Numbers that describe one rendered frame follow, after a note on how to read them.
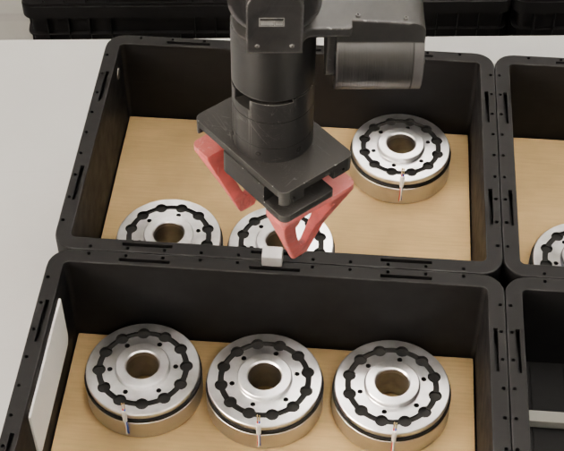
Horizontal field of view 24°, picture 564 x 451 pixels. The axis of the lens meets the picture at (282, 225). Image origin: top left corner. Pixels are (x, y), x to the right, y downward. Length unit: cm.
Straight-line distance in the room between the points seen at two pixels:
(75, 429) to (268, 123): 40
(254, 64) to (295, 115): 5
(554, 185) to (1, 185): 64
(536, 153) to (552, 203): 7
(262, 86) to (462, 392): 43
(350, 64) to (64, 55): 92
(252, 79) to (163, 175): 52
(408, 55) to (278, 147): 11
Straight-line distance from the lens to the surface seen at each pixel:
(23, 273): 147
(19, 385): 109
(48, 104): 166
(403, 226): 131
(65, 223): 119
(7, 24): 294
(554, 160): 141
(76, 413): 118
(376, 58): 85
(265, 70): 85
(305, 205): 91
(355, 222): 132
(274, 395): 113
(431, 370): 117
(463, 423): 117
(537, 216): 134
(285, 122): 88
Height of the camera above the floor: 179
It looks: 47 degrees down
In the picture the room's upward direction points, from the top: straight up
